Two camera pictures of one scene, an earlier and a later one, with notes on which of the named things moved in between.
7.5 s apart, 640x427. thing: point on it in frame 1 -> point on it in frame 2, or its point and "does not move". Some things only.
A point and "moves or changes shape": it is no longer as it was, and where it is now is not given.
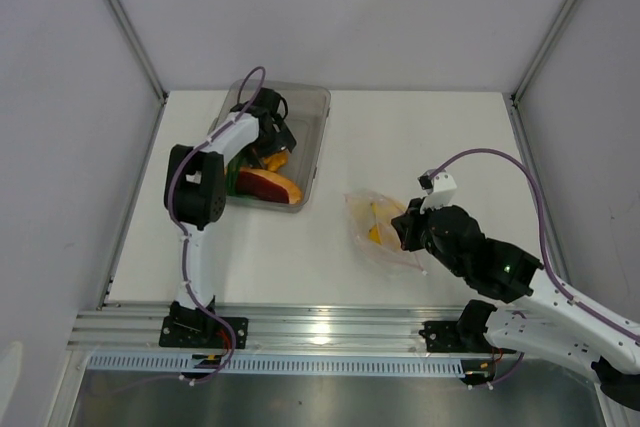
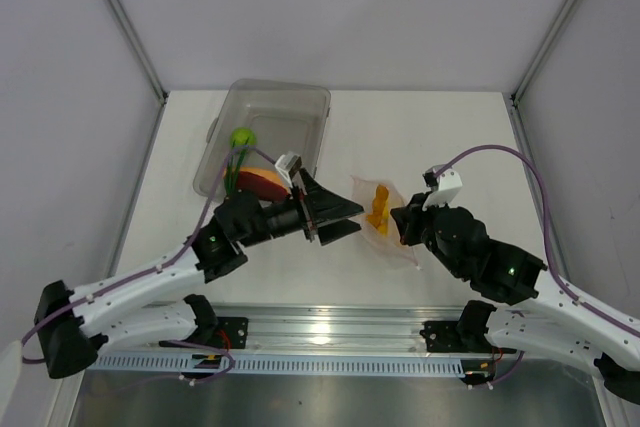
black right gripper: (407, 224) does not move
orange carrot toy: (276, 160) moves or changes shape
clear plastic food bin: (307, 108) does not move
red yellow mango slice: (265, 185) does not move
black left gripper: (283, 140) -> (321, 206)
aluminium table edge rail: (278, 330) does not move
